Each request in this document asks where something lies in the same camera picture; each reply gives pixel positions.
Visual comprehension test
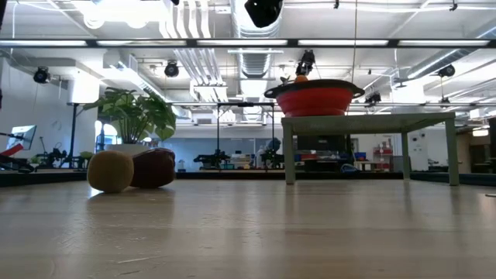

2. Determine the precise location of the orange toy mandarin with leaves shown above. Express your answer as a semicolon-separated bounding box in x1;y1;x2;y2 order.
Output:
279;74;310;84

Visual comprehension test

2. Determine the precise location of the green plant in white pot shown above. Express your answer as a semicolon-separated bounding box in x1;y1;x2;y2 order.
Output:
83;87;177;156

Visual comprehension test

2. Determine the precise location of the black background rig frame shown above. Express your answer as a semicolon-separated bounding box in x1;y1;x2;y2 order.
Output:
215;102;277;171

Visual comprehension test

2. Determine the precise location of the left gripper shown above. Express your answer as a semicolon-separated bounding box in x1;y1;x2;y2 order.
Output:
243;0;284;29

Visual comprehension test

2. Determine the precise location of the black horizontal frame crossbar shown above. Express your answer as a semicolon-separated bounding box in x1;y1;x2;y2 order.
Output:
0;37;496;49

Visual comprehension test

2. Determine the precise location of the brown toy kiwi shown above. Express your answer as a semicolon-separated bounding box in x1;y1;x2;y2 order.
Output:
87;150;135;194

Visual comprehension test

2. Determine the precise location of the green perforated metal shelf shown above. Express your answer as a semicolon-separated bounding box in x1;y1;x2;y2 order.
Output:
281;112;460;187

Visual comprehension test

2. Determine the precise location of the white computer monitor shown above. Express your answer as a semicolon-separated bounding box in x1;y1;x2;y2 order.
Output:
6;124;38;151

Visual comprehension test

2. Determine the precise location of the black upright pole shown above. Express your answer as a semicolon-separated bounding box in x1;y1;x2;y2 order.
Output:
71;102;78;168

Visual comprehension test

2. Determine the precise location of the red shelving cart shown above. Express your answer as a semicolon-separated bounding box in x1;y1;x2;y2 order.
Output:
372;146;393;171

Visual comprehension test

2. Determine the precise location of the red colander with grey rim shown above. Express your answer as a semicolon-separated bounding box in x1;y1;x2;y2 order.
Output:
263;79;366;118

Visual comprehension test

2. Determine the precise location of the dark red toy apple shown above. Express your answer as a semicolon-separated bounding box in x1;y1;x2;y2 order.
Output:
129;147;177;190

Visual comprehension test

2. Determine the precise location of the silver ribbed ventilation duct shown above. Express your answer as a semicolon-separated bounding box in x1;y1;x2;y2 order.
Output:
231;0;284;80

